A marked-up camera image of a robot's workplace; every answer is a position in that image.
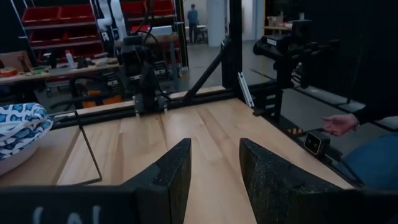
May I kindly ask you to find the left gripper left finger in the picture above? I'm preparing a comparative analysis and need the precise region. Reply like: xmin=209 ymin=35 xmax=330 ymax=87
xmin=120 ymin=138 xmax=192 ymax=224

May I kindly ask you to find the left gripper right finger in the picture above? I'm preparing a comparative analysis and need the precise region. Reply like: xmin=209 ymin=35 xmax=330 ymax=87
xmin=239 ymin=138 xmax=345 ymax=224

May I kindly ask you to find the wooden shelf rack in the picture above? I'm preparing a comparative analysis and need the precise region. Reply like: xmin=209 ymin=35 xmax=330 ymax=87
xmin=57 ymin=118 xmax=103 ymax=187

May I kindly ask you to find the orange and black machine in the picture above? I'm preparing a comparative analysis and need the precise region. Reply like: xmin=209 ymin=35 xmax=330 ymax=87
xmin=70 ymin=73 xmax=127 ymax=110

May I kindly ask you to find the rack of red bins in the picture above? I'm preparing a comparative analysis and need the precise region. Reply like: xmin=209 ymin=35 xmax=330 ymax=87
xmin=12 ymin=0 xmax=105 ymax=62
xmin=119 ymin=0 xmax=187 ymax=68

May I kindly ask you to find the white bottle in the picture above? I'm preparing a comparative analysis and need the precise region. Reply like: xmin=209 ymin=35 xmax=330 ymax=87
xmin=65 ymin=49 xmax=77 ymax=68

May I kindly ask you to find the person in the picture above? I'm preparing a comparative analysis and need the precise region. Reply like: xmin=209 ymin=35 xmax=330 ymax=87
xmin=186 ymin=3 xmax=200 ymax=45
xmin=322 ymin=102 xmax=398 ymax=191

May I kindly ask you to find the wooden workbench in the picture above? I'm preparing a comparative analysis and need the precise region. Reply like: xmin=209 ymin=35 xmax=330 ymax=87
xmin=0 ymin=57 xmax=122 ymax=86

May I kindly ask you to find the person's hand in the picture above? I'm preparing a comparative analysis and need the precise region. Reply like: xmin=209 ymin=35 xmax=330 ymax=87
xmin=322 ymin=113 xmax=360 ymax=137

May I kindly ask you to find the green tape roll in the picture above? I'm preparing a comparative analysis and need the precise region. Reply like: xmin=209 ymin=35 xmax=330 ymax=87
xmin=30 ymin=65 xmax=50 ymax=75

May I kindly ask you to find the cardboard box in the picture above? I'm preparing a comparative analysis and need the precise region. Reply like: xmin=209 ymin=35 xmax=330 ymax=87
xmin=0 ymin=50 xmax=34 ymax=74

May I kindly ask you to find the red tape roll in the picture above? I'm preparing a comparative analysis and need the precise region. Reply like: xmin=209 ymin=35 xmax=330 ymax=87
xmin=0 ymin=67 xmax=19 ymax=78

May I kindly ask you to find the black device on stand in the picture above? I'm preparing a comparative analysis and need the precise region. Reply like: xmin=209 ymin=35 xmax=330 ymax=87
xmin=252 ymin=19 xmax=341 ymax=124

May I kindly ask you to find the black table-level camera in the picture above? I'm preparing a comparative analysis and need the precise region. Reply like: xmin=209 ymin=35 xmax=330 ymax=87
xmin=303 ymin=131 xmax=331 ymax=157

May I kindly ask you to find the black camera cable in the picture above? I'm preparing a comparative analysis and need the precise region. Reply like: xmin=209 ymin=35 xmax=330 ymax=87
xmin=325 ymin=151 xmax=366 ymax=188

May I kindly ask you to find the black rig frame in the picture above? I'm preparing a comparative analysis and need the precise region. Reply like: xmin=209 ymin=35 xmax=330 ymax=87
xmin=51 ymin=0 xmax=280 ymax=128

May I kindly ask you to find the silver metal bracket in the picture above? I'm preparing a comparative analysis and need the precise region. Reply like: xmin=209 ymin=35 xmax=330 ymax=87
xmin=237 ymin=72 xmax=256 ymax=109

